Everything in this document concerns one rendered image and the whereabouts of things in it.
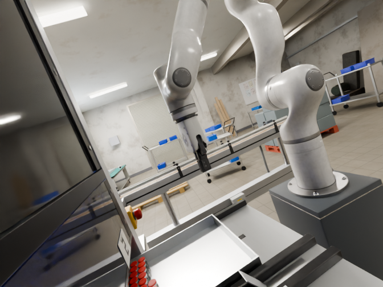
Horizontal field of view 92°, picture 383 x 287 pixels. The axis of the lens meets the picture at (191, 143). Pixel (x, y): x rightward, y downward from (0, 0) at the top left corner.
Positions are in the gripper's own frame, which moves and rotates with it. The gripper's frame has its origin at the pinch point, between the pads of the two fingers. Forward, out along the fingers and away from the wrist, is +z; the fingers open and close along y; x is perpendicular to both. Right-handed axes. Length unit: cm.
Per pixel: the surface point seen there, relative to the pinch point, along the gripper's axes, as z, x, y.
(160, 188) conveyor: 22, -14, -82
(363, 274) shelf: 22.4, 11.0, 31.6
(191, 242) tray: 22.2, -12.6, -2.6
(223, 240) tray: 22.2, -4.2, 4.2
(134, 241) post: 14.6, -28.7, -6.5
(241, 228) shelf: 22.4, 2.7, 3.9
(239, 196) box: 56, 41, -80
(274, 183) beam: 63, 79, -85
